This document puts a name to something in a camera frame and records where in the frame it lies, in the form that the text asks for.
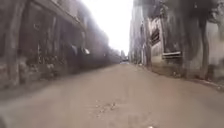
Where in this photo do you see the vehicle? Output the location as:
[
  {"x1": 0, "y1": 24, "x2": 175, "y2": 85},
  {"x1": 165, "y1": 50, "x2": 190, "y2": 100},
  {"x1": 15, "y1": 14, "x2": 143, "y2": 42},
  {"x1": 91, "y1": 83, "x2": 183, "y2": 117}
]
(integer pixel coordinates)
[{"x1": 119, "y1": 58, "x2": 130, "y2": 65}]

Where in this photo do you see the brown dirt road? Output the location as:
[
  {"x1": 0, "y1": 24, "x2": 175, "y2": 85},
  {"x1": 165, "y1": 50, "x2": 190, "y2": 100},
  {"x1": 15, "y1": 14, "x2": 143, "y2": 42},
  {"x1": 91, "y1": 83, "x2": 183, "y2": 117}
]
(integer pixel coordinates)
[{"x1": 0, "y1": 62, "x2": 224, "y2": 128}]

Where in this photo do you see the row of dark buildings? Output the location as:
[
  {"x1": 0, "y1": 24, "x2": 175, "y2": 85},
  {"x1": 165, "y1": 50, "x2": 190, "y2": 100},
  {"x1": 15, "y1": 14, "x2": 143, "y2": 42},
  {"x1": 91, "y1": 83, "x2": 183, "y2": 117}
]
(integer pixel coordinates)
[{"x1": 0, "y1": 0, "x2": 123, "y2": 90}]

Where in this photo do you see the row of pale buildings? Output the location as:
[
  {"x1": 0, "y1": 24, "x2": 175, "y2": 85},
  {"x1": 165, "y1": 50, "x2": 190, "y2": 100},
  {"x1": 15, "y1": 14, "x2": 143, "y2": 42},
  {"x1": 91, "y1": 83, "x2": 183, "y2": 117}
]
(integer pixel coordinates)
[{"x1": 128, "y1": 0, "x2": 224, "y2": 81}]

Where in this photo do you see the tree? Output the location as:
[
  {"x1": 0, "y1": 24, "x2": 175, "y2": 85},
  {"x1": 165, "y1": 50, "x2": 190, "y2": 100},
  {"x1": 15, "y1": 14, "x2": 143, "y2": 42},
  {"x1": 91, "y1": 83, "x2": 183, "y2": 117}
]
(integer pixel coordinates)
[{"x1": 179, "y1": 0, "x2": 224, "y2": 80}]

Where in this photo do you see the tree trunk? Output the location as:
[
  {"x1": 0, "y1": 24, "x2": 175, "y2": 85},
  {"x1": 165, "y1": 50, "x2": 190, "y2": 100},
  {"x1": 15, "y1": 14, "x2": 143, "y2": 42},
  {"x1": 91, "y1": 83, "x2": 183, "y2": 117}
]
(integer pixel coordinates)
[{"x1": 3, "y1": 0, "x2": 29, "y2": 87}]

